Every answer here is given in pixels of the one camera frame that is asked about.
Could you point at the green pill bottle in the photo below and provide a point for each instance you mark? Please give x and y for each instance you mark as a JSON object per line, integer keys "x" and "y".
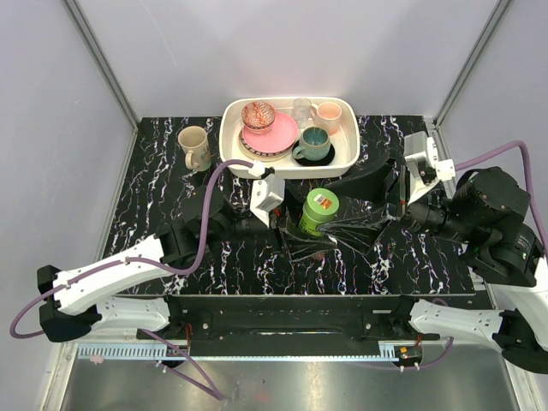
{"x": 310, "y": 222}

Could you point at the peach pink mug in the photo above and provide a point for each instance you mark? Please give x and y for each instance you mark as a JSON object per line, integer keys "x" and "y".
{"x": 328, "y": 116}

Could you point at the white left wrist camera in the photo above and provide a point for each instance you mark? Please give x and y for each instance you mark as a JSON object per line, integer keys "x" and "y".
{"x": 267, "y": 192}

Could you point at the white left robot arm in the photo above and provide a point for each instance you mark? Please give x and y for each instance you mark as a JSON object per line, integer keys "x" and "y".
{"x": 77, "y": 302}

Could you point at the red patterned glass bowl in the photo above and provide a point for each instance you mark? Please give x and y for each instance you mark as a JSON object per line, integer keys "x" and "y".
{"x": 258, "y": 116}

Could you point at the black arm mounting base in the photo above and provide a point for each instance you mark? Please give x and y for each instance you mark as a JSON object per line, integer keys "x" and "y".
{"x": 365, "y": 318}

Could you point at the white slotted cable duct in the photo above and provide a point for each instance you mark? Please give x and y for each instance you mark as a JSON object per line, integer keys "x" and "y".
{"x": 377, "y": 352}

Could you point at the striped rim plate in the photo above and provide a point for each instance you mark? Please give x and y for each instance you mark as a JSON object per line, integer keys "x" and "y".
{"x": 256, "y": 155}

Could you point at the beige floral mug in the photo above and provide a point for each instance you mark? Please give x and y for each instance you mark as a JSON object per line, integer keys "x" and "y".
{"x": 193, "y": 140}

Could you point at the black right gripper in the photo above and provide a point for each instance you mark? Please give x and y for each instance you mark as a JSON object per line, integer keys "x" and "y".
{"x": 358, "y": 231}

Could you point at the white rectangular basin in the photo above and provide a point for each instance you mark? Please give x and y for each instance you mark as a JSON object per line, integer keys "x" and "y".
{"x": 346, "y": 141}

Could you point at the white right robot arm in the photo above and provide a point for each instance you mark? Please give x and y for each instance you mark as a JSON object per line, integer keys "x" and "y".
{"x": 486, "y": 214}

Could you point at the left aluminium frame post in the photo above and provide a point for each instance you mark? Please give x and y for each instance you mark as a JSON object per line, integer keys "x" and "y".
{"x": 84, "y": 29}

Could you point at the black saucer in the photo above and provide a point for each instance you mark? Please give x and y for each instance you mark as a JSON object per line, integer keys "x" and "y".
{"x": 320, "y": 163}

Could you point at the right orange power connector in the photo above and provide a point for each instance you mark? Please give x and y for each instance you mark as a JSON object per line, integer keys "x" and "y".
{"x": 414, "y": 352}

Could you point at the right aluminium frame post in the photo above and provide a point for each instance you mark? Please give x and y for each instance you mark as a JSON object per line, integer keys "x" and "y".
{"x": 485, "y": 37}

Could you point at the green bottle cap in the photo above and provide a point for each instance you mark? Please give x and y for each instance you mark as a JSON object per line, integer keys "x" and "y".
{"x": 321, "y": 205}

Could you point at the pink plate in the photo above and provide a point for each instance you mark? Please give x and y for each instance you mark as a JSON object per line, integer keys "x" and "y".
{"x": 278, "y": 138}

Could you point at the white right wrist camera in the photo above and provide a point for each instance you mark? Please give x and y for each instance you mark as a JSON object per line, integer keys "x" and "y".
{"x": 424, "y": 165}

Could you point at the teal green mug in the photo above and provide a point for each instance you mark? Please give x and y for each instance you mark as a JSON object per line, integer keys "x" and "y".
{"x": 313, "y": 145}

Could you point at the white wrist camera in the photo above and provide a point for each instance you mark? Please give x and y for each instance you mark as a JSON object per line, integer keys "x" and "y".
{"x": 267, "y": 192}
{"x": 424, "y": 165}

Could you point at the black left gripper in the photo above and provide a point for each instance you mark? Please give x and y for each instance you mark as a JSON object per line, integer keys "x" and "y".
{"x": 297, "y": 248}

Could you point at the aluminium frame post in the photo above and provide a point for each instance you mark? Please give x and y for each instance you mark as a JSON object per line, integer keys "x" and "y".
{"x": 84, "y": 29}
{"x": 485, "y": 37}

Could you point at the clear glass cup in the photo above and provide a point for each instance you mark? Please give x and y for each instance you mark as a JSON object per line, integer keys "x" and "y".
{"x": 303, "y": 112}

